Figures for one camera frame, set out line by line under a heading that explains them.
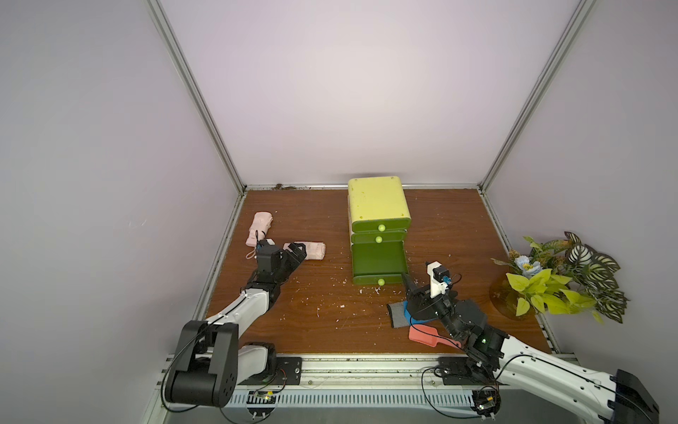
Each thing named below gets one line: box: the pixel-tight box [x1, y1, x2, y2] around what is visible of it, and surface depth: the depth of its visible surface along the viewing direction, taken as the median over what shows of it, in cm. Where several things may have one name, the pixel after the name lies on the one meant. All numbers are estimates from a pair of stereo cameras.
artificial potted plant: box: [489, 231, 629, 325], surface depth 67 cm
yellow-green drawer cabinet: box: [346, 175, 413, 286], surface depth 91 cm
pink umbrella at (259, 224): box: [245, 211, 274, 259], surface depth 106 cm
